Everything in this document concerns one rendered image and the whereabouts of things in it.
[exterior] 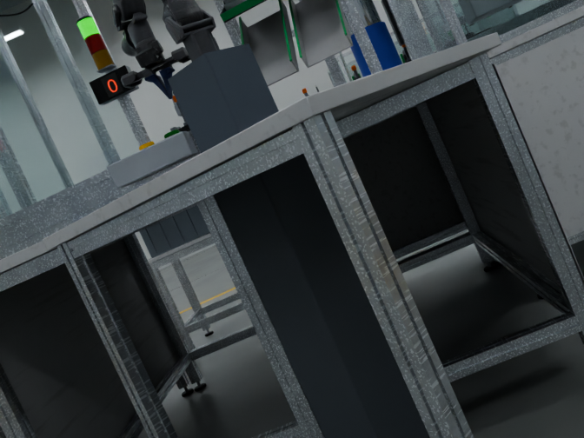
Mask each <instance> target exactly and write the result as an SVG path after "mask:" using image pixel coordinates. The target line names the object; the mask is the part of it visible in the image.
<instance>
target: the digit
mask: <svg viewBox="0 0 584 438"><path fill-rule="evenodd" d="M101 81H102V83H103V87H104V88H105V90H106V92H107V94H108V97H109V98H110V97H112V96H114V95H116V94H118V93H120V92H122V91H123V88H122V86H121V84H120V83H119V81H118V79H117V76H116V73H115V72H113V73H111V74H109V75H107V76H105V77H103V78H101Z"/></svg>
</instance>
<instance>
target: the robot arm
mask: <svg viewBox="0 0 584 438"><path fill-rule="evenodd" d="M162 1H163V4H164V6H163V21H164V23H165V27H166V29H167V31H168V32H169V34H170V35H171V37H172V38H173V40H174V41H175V42H176V44H179V43H183V44H184V46H185V48H184V47H181V48H180V49H178V50H174V51H172V52H171V55H172V56H171V57H169V58H167V59H165V58H164V56H163V47H162V45H161V44H160V43H159V42H158V40H156V38H155V36H154V34H153V31H152V29H151V28H150V26H149V22H148V21H147V18H148V16H147V15H146V6H145V2H144V1H143V0H113V5H112V9H113V10H112V12H113V17H114V24H115V26H116V27H117V31H121V30H123V36H124V38H123V40H122V43H121V45H122V50H123V52H124V53H125V54H126V55H128V56H134V57H135V58H136V60H137V61H138V63H139V65H140V66H141V68H145V70H142V71H140V72H135V71H131V72H130V73H128V74H126V75H124V76H122V78H121V82H122V84H123V87H125V88H129V89H131V88H134V87H136V86H137V85H139V84H141V83H142V80H143V78H144V80H145V81H147V82H151V83H154V84H155V85H156V86H157V87H158V88H159V89H160V90H161V91H162V92H163V93H164V94H165V96H166V97H167V98H168V99H172V98H173V95H172V89H171V87H170V85H169V81H168V79H169V78H171V77H172V73H173V72H174V71H175V69H173V67H172V64H174V63H177V62H180V63H186V62H188V61H189V60H191V62H193V61H195V60H196V59H197V58H198V57H199V56H201V55H202V54H204V53H207V52H211V51H216V50H219V46H218V44H217V42H216V40H215V38H214V37H213V35H212V33H211V32H212V31H213V29H214V28H215V27H216V24H215V20H214V18H213V17H212V16H211V15H210V14H208V13H207V12H205V11H204V10H202V9H201V8H200V7H199V5H198V4H197V2H196V0H162ZM130 19H132V20H131V21H128V22H125V23H122V22H121V20H122V21H127V20H130ZM161 65H162V66H161ZM159 66H160V67H159ZM159 70H160V71H159ZM157 71H159V72H160V74H161V76H162V78H163V80H162V78H161V77H160V76H158V75H157V74H156V73H157ZM163 82H164V83H163Z"/></svg>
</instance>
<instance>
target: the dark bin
mask: <svg viewBox="0 0 584 438"><path fill-rule="evenodd" d="M265 1H267V0H246V1H244V2H242V3H240V4H238V5H237V6H235V7H233V8H232V9H230V10H225V8H224V7H225V6H223V8H222V12H221V14H220V16H221V18H222V20H223V21H224V22H225V23H226V22H228V21H229V20H231V19H233V18H235V17H237V16H239V15H241V14H242V13H244V12H246V11H248V10H250V9H252V8H254V7H256V6H257V5H259V4H260V3H263V2H265Z"/></svg>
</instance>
